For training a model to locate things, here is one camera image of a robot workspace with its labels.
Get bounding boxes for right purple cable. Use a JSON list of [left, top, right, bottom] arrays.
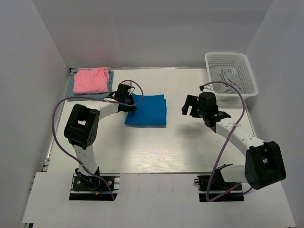
[[200, 82, 254, 203]]

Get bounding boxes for grey t shirt in basket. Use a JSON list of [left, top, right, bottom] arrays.
[[209, 67, 243, 94]]

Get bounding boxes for pink folded t shirt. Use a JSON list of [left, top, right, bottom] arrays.
[[73, 67, 109, 94]]

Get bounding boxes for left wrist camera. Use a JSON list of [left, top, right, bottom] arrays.
[[123, 81, 135, 90]]

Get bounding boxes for grey-blue folded t shirt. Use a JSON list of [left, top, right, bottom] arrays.
[[66, 70, 114, 99]]

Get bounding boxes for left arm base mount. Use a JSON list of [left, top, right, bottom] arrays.
[[69, 168, 120, 201]]

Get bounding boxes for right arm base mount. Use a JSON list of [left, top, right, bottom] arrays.
[[193, 164, 244, 202]]

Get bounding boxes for blue t shirt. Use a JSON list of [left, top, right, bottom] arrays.
[[124, 95, 167, 127]]

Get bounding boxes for white plastic basket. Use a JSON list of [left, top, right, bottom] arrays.
[[205, 52, 258, 100]]

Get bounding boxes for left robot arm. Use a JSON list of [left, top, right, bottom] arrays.
[[64, 83, 135, 176]]

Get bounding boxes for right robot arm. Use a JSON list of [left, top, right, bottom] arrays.
[[181, 92, 286, 190]]

